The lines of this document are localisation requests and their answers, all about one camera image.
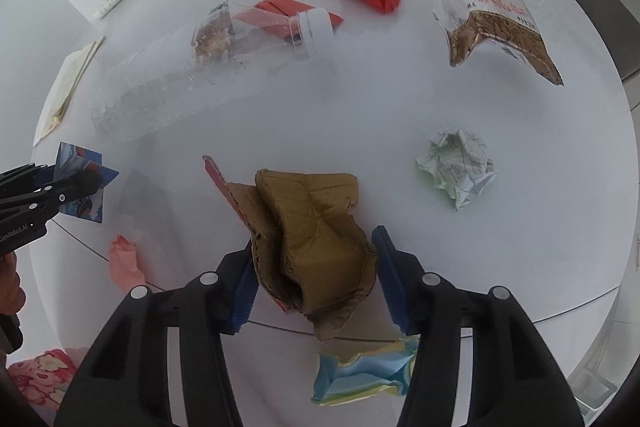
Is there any cream paper booklet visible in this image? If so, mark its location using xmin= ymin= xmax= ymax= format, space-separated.
xmin=34 ymin=36 xmax=107 ymax=145

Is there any clear bag with brown contents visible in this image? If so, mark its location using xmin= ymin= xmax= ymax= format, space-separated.
xmin=431 ymin=0 xmax=564 ymax=86

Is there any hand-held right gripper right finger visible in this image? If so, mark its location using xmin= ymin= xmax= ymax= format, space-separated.
xmin=371 ymin=226 xmax=586 ymax=427

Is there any person's floral red garment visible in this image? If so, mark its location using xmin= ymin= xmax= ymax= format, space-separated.
xmin=7 ymin=348 xmax=81 ymax=427

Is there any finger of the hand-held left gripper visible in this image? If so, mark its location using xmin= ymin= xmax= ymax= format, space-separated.
xmin=0 ymin=163 xmax=56 ymax=194
xmin=0 ymin=171 xmax=103 ymax=225

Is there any person's left hand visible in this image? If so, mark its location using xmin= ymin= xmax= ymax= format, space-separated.
xmin=0 ymin=251 xmax=26 ymax=318

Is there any white printed crumpled paper ball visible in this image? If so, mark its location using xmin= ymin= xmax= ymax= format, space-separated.
xmin=416 ymin=129 xmax=497 ymax=211

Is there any pink crumpled paper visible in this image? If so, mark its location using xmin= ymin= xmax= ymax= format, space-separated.
xmin=109 ymin=234 xmax=147 ymax=293

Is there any blue yellow crumpled paper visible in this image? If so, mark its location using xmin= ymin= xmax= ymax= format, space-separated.
xmin=311 ymin=334 xmax=421 ymax=407

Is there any brown cardboard piece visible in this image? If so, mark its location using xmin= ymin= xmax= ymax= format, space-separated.
xmin=202 ymin=155 xmax=378 ymax=343

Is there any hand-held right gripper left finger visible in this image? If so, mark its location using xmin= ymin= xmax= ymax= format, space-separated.
xmin=54 ymin=239 xmax=261 ymax=427

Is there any small clear snack wrapper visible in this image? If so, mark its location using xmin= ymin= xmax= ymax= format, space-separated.
xmin=191 ymin=2 xmax=235 ymax=64

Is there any red snack packet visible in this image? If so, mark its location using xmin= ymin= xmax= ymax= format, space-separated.
xmin=248 ymin=0 xmax=345 ymax=30

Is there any blue printed paper piece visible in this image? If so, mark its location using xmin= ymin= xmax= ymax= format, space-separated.
xmin=52 ymin=142 xmax=120 ymax=224

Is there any clear plastic bottle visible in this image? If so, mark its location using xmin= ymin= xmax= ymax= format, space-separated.
xmin=91 ymin=6 xmax=335 ymax=140

